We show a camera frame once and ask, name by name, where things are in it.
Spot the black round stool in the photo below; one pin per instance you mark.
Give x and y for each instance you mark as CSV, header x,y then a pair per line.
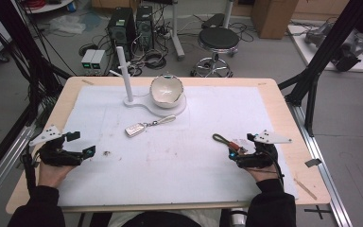
x,y
218,38

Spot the thin wooden stick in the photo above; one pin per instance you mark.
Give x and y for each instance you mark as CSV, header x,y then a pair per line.
x,y
305,189

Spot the person's torso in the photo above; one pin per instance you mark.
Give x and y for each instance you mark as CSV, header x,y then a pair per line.
x,y
157,220

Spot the black foot pedal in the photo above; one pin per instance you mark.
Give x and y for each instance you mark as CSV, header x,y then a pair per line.
x,y
212,20

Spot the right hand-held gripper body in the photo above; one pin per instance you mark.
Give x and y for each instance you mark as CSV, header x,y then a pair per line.
x,y
258,159

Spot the wooden cabinet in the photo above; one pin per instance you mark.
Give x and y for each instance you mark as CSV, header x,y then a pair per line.
x,y
272,17

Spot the white table mat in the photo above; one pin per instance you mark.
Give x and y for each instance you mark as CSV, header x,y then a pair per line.
x,y
186,170

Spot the white floor board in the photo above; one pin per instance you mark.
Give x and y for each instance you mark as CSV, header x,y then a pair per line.
x,y
308,53

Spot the grey tape piece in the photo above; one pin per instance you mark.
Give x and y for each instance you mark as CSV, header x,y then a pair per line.
x,y
313,162

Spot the black device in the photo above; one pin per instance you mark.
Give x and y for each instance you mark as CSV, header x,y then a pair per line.
x,y
348,55

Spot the aluminium rail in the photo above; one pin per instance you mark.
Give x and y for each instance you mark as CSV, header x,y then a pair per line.
x,y
327,189
0,176

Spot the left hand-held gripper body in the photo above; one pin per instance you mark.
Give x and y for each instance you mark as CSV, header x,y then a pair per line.
x,y
58,156

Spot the white ceramic bowl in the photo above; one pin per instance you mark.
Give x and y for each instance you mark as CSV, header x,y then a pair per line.
x,y
167,91

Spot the large black computer tower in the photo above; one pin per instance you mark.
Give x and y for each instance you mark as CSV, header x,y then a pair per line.
x,y
121,31

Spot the white power supply unit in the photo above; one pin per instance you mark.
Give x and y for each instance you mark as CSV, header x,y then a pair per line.
x,y
99,60
87,60

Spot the grey device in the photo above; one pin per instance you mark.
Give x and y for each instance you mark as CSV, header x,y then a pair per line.
x,y
318,34

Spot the white table leg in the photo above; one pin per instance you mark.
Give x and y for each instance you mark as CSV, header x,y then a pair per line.
x,y
177,34

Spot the slim black computer tower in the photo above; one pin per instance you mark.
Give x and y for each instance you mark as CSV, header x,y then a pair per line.
x,y
144,28

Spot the person's right hand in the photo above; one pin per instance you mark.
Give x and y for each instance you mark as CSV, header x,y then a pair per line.
x,y
263,174

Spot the person's left hand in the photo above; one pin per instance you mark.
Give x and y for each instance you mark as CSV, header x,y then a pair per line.
x,y
52,175

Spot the white stand with pole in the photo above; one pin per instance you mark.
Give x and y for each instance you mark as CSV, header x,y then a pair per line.
x,y
127,78

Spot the clear plastic bag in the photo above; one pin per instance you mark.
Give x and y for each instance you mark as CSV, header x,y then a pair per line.
x,y
67,24

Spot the black metal frame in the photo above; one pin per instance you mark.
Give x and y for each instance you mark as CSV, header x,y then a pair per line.
x,y
19,41
327,47

